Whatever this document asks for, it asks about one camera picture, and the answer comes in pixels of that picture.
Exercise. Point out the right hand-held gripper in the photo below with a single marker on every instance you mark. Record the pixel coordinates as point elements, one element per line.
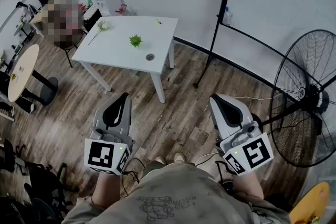
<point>256,153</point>

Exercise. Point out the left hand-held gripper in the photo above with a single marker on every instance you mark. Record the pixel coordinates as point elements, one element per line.
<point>101,156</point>

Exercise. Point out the yellow marker pen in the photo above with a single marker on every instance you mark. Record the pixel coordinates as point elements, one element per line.
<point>158,21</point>

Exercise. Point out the person's left forearm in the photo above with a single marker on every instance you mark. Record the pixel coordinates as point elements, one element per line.
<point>107,189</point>

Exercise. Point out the person's right forearm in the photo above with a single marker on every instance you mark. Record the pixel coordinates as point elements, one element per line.
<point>249,186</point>

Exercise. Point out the person's left shoe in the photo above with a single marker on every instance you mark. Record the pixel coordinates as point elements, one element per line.
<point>160,160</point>

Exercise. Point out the person's shoe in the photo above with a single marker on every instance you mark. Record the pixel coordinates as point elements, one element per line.
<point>180,158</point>
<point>160,160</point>

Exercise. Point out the person's right shoe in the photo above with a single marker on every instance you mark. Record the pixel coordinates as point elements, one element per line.
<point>180,158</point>

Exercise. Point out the brown wicker chair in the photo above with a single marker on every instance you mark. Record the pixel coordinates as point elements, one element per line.
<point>68,53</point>

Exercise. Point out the green artificial plant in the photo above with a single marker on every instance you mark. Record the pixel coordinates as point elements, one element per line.
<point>135,41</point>

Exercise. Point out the large black floor fan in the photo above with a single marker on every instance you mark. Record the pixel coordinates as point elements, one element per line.
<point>312,97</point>

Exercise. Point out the white rectangular table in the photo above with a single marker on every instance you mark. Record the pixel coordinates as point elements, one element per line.
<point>123,34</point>

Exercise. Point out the person's beige printed shirt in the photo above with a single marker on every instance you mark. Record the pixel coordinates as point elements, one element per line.
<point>178,191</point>

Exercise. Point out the white artificial flower stem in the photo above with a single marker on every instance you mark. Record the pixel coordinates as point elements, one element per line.
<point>103,25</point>

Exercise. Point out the black office chair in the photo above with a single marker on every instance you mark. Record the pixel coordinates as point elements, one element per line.
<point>44,181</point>
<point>8,154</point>

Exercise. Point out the white spray bottle blue cap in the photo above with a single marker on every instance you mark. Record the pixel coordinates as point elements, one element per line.
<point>227,16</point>

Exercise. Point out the round beige table black base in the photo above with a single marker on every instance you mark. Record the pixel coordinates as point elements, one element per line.
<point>22,70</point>

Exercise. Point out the black cabinet with striped cloth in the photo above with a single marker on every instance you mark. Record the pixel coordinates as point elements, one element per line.
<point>92,17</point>

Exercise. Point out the small clear cup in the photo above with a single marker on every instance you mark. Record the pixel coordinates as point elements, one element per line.
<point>21,68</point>

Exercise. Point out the small yellow flower plant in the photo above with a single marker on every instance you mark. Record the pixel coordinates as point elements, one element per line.
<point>13,76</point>

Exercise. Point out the white water dispenser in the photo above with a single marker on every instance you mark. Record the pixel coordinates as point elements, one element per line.
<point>106,1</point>

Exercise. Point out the whiteboard on black stand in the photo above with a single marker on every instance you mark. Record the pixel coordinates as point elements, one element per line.
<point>275,8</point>

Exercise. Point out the green bottle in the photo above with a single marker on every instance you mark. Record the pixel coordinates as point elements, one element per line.
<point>89,1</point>

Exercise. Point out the yellow round table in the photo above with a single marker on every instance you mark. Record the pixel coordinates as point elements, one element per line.
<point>312,204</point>

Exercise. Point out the wooden desk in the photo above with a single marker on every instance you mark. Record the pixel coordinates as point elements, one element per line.
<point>38,19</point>

